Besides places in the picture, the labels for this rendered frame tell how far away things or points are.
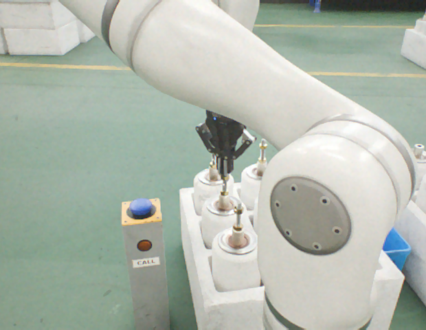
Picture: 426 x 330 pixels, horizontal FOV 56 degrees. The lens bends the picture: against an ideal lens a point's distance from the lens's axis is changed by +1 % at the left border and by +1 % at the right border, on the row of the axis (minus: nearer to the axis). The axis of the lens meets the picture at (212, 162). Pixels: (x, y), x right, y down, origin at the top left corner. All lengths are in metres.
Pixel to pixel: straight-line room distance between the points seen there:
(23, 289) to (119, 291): 0.24
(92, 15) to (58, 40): 2.81
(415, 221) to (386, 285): 0.24
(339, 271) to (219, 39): 0.19
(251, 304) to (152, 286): 0.19
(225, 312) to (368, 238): 0.53
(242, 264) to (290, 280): 0.43
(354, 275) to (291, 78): 0.15
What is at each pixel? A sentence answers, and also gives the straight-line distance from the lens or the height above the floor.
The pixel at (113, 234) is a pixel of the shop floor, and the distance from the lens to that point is 1.21.
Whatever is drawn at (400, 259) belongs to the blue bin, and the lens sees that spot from 1.06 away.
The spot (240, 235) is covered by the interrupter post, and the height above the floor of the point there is 0.27.
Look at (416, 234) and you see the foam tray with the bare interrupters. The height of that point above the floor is 0.14.
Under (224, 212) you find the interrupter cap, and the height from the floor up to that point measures 0.25.
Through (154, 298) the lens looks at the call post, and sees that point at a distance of 0.84.
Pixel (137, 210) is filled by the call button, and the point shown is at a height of 0.33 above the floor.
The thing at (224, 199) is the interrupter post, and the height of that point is 0.28.
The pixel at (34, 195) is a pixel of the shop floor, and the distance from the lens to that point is 1.46.
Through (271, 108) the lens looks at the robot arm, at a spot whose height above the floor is 0.62.
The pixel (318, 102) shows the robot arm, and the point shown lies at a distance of 0.33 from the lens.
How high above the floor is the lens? 0.75
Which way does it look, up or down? 29 degrees down
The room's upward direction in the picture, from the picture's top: straight up
